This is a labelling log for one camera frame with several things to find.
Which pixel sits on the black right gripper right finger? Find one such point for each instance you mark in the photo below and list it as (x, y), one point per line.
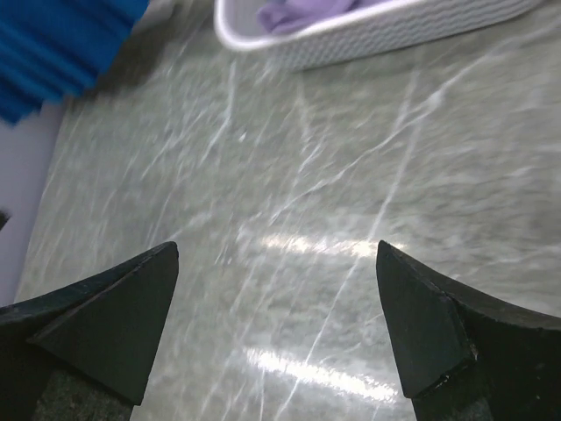
(462, 354)

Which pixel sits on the purple t shirt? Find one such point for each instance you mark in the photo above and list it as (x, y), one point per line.
(284, 17)

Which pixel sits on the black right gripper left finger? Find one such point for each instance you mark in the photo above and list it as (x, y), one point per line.
(86, 351)

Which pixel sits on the blue pleated skirt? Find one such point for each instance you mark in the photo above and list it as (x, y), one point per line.
(54, 49)

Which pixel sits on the white plastic laundry basket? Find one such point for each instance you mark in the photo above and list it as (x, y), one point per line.
(378, 29)

